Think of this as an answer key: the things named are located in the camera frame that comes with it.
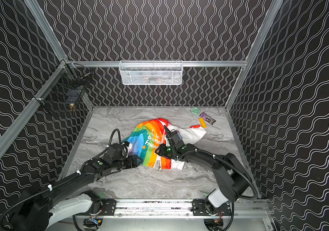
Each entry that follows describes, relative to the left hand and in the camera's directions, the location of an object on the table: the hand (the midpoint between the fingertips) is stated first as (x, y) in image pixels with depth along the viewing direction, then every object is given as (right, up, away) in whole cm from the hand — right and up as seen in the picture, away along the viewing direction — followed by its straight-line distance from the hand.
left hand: (142, 162), depth 80 cm
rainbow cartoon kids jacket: (-2, +12, +15) cm, 19 cm away
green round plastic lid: (+37, +32, +37) cm, 61 cm away
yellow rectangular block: (+42, +21, +30) cm, 55 cm away
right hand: (+8, +4, +7) cm, 11 cm away
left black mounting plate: (-17, -21, -5) cm, 27 cm away
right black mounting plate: (+30, -23, -6) cm, 38 cm away
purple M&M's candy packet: (+45, +26, +33) cm, 61 cm away
